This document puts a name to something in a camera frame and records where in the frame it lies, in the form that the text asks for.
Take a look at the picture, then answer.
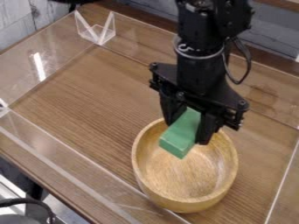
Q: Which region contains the green rectangular block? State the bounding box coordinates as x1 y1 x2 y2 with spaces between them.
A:
159 108 201 159

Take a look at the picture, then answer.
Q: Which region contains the clear acrylic tray wall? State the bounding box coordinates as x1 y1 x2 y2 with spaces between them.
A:
0 99 191 224

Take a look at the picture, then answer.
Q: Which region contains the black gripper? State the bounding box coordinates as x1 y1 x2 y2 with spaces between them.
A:
149 52 248 145

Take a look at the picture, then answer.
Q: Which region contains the brown wooden bowl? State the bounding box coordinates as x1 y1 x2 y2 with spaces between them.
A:
131 119 239 214

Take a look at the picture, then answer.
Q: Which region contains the black cable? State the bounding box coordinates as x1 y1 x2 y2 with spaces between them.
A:
0 197 56 224

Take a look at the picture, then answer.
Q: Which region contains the clear acrylic corner bracket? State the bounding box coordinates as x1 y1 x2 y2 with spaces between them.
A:
73 11 116 46

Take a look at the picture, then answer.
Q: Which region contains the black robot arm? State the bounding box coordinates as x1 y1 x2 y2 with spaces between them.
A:
149 0 253 145

